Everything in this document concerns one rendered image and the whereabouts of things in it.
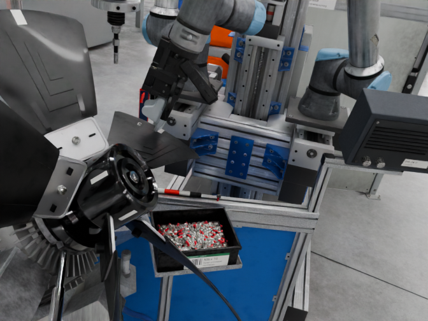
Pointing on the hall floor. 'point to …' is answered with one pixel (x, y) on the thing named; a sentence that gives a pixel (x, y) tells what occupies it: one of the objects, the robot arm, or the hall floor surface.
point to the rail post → (302, 243)
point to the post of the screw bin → (166, 283)
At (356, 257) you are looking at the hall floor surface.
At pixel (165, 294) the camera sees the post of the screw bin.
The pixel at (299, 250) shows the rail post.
